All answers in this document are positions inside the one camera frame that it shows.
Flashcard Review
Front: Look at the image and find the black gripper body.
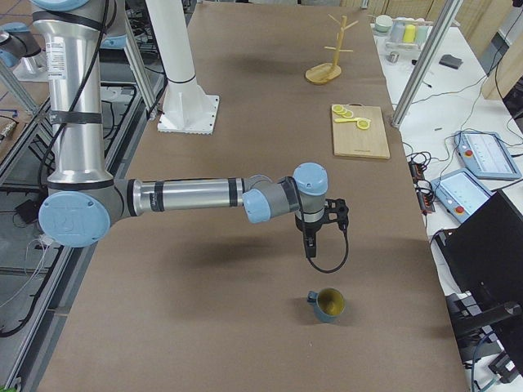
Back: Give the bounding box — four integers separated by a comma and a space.
295, 212, 324, 242

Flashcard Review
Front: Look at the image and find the dark teal mug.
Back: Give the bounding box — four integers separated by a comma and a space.
306, 287, 346, 323

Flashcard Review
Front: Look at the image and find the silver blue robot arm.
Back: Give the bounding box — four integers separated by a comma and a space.
33, 1, 329, 247

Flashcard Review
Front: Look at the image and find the wooden mug rack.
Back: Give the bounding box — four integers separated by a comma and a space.
305, 15, 359, 85

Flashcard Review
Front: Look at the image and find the small metal cup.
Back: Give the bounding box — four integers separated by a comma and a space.
387, 51, 400, 64

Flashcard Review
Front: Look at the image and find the yellow cup on tray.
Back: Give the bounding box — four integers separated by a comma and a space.
402, 24, 416, 43

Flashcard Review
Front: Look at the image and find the grey cup on tray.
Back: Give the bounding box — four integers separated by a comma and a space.
390, 21, 405, 42

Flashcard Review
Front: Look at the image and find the wooden cutting board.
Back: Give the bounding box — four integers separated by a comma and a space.
330, 104, 391, 159

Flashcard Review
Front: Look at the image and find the yellow plastic knife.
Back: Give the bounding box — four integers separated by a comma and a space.
333, 118, 360, 123

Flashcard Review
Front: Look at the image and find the lemon slice on knife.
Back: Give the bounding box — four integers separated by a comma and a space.
355, 118, 371, 130

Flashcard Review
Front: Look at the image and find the black power strip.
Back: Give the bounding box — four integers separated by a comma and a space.
409, 161, 435, 216

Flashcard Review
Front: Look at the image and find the near teach pendant tablet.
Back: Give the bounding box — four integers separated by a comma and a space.
431, 168, 493, 223

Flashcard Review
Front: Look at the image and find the teach pendant tablet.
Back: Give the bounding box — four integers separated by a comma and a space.
431, 168, 493, 223
454, 131, 522, 180

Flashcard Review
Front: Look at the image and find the black monitor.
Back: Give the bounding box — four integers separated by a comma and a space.
439, 188, 523, 327

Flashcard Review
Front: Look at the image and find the far teach pendant tablet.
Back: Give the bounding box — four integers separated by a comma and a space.
454, 131, 522, 180

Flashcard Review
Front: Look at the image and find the pale green bowl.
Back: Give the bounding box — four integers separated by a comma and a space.
374, 15, 393, 33

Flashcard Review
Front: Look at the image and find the black flat pad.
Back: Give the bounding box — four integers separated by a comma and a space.
439, 54, 463, 69

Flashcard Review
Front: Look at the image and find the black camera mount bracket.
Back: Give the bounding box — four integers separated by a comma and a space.
322, 198, 349, 234

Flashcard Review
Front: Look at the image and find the white pedestal column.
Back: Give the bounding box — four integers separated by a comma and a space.
146, 0, 220, 135

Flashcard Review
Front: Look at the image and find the aluminium frame post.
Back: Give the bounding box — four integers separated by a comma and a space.
391, 0, 463, 128

